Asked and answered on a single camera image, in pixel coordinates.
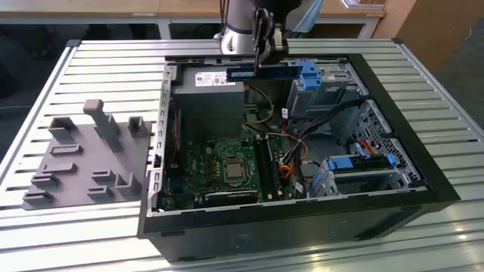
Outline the black cable bundle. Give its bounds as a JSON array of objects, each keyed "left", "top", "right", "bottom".
[{"left": 283, "top": 97, "right": 370, "bottom": 159}]

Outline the silver CPU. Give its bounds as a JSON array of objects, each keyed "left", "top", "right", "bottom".
[{"left": 223, "top": 161, "right": 247, "bottom": 184}]

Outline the black PC case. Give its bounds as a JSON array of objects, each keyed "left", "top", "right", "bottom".
[{"left": 136, "top": 53, "right": 462, "bottom": 263}]

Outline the grey power supply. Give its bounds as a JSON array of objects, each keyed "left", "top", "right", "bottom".
[{"left": 171, "top": 66, "right": 247, "bottom": 139}]

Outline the black RAM slot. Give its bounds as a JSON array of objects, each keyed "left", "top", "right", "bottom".
[{"left": 254, "top": 135, "right": 274, "bottom": 201}]

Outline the wooden cabinet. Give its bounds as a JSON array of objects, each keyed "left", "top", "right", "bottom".
[{"left": 372, "top": 0, "right": 484, "bottom": 74}]

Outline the metal drive cage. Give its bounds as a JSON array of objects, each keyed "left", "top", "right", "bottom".
[{"left": 286, "top": 61, "right": 370, "bottom": 120}]

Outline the blue drive carrier latch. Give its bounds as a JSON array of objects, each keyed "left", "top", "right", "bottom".
[{"left": 296, "top": 61, "right": 323, "bottom": 90}]

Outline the blue data cable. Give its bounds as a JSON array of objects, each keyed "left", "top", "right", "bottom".
[{"left": 354, "top": 142, "right": 371, "bottom": 159}]

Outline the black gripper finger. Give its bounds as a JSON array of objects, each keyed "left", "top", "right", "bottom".
[
  {"left": 254, "top": 8, "right": 267, "bottom": 76},
  {"left": 264, "top": 11, "right": 290, "bottom": 66}
]

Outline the hard disk in blue carrier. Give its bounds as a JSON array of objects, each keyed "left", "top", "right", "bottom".
[{"left": 323, "top": 152, "right": 398, "bottom": 173}]

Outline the grey parts rack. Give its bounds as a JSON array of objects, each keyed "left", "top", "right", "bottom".
[{"left": 22, "top": 99, "right": 159, "bottom": 211}]

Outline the yellow wire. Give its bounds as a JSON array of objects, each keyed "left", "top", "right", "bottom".
[{"left": 242, "top": 84, "right": 275, "bottom": 125}]

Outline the orange wire bundle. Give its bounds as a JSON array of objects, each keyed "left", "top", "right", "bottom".
[{"left": 279, "top": 165, "right": 300, "bottom": 180}]

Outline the black expansion card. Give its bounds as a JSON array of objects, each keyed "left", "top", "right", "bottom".
[{"left": 204, "top": 190, "right": 258, "bottom": 206}]

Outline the green motherboard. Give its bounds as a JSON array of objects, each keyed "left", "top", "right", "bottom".
[{"left": 162, "top": 135, "right": 300, "bottom": 212}]

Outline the metal disk bay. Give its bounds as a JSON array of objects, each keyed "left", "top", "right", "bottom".
[{"left": 308, "top": 154, "right": 418, "bottom": 198}]

